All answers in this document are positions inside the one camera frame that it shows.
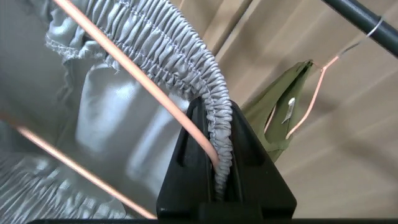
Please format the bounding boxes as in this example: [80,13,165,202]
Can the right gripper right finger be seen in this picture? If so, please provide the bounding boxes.
[223,100,298,220]

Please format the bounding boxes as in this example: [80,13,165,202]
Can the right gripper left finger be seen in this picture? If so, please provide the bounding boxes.
[156,96,218,220]

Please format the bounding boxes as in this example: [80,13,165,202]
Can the black clothes rack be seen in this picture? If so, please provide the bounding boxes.
[322,0,398,58]

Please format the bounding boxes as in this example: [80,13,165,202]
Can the green long-sleeved shirt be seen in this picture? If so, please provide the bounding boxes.
[241,58,315,163]

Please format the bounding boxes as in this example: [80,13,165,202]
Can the beige curtain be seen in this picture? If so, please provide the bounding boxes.
[169,0,398,219]

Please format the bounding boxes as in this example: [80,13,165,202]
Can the pale grey shorts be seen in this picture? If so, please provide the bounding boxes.
[0,0,234,220]

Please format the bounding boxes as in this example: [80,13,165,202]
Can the pink clothes hanger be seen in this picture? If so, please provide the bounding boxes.
[263,17,385,140]
[15,0,221,220]

